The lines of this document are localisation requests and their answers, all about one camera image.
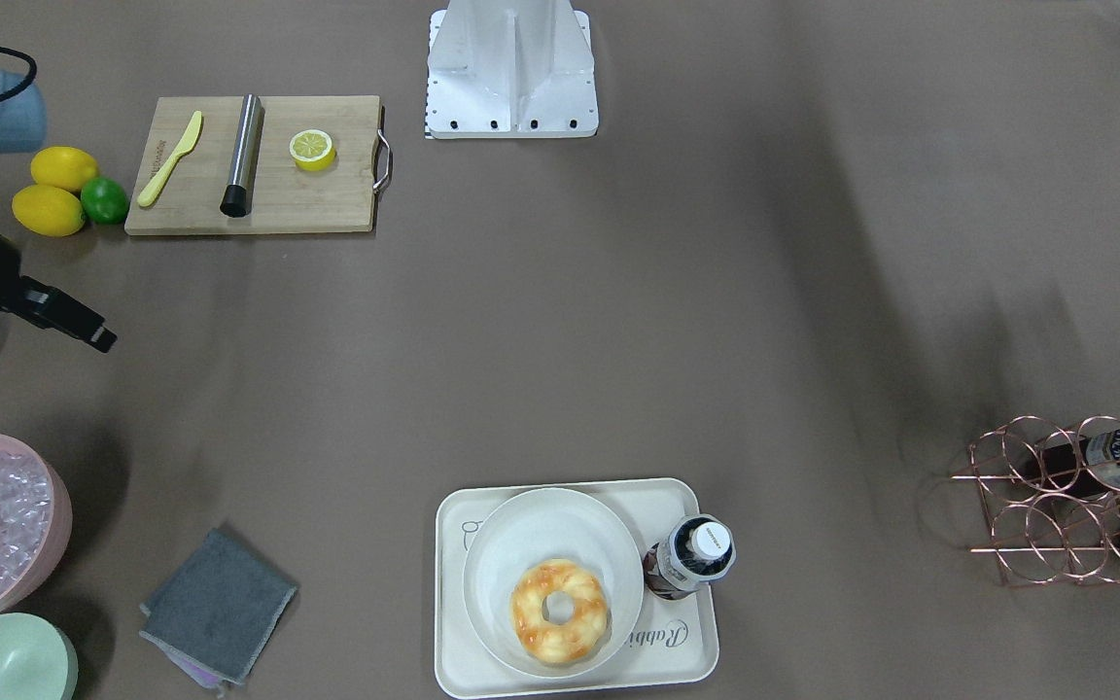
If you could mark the white round plate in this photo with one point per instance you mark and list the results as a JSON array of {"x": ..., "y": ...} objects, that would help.
[{"x": 546, "y": 523}]

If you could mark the glazed donut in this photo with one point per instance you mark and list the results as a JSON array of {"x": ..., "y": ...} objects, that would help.
[{"x": 559, "y": 612}]

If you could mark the brown sauce bottle on tray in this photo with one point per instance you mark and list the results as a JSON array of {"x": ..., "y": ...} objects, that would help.
[{"x": 698, "y": 551}]

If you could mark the cream rectangular tray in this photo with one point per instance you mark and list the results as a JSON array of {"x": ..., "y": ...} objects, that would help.
[{"x": 672, "y": 642}]

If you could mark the yellow lemon lower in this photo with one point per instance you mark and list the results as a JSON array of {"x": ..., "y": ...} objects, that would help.
[{"x": 48, "y": 210}]

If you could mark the yellow lemon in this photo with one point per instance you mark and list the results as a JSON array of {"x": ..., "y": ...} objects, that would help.
[
  {"x": 65, "y": 167},
  {"x": 48, "y": 210}
]

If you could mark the green lime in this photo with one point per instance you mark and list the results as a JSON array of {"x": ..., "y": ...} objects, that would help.
[{"x": 104, "y": 201}]

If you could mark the yellow lemon upper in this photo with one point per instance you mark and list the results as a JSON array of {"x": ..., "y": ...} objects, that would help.
[{"x": 65, "y": 167}]

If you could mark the yellow plastic knife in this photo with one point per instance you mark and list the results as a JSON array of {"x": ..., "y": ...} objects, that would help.
[{"x": 183, "y": 147}]

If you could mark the bamboo cutting board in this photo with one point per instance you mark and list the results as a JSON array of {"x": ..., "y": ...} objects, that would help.
[{"x": 284, "y": 199}]

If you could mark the bottle in rack rear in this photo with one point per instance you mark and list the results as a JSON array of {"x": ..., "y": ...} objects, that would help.
[{"x": 1088, "y": 468}]

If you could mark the half lemon slice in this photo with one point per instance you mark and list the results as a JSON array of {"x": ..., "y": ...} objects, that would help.
[{"x": 312, "y": 150}]

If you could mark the grey folded cloth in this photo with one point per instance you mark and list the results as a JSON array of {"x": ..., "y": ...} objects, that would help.
[{"x": 215, "y": 613}]

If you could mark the green mint bowl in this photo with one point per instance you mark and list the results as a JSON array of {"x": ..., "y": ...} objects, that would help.
[{"x": 37, "y": 660}]

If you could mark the steel cylinder knife handle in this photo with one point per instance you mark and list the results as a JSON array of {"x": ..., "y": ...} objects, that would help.
[{"x": 238, "y": 192}]

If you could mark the copper wire bottle rack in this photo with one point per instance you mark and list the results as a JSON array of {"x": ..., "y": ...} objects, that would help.
[{"x": 1038, "y": 536}]

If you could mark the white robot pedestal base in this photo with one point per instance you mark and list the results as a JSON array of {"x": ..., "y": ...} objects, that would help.
[{"x": 510, "y": 70}]

